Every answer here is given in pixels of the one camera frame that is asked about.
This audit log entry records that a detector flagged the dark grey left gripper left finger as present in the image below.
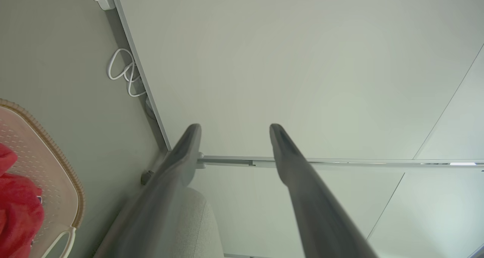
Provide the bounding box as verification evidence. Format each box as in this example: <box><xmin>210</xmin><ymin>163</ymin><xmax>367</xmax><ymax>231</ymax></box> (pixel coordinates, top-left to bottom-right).
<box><xmin>95</xmin><ymin>123</ymin><xmax>202</xmax><ymax>258</ymax></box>

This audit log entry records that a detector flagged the grey fabric sofa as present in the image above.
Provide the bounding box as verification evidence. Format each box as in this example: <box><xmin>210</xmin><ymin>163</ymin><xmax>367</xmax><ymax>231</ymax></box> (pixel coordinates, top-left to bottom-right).
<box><xmin>166</xmin><ymin>186</ymin><xmax>225</xmax><ymax>258</ymax></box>

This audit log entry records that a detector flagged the red jersey with number print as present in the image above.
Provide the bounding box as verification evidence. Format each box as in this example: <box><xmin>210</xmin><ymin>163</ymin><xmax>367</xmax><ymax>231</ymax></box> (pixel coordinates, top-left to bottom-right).
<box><xmin>0</xmin><ymin>143</ymin><xmax>45</xmax><ymax>258</ymax></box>

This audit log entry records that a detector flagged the cream perforated laundry basket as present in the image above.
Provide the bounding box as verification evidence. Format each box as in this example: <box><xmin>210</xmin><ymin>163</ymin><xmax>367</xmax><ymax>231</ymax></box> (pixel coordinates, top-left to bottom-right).
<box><xmin>0</xmin><ymin>98</ymin><xmax>86</xmax><ymax>258</ymax></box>

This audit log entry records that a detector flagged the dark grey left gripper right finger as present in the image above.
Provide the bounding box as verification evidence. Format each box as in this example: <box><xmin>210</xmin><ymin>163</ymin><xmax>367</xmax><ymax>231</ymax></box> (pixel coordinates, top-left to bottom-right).
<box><xmin>269</xmin><ymin>123</ymin><xmax>379</xmax><ymax>258</ymax></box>

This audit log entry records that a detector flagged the white partition panel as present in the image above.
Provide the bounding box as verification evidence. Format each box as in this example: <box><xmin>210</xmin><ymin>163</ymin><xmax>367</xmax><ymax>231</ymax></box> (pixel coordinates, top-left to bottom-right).
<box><xmin>110</xmin><ymin>0</ymin><xmax>484</xmax><ymax>161</ymax></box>

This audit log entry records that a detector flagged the white coiled cable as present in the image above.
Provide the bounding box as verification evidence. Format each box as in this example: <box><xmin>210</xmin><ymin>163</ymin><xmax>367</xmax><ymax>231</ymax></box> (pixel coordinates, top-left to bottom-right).
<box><xmin>107</xmin><ymin>48</ymin><xmax>149</xmax><ymax>98</ymax></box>

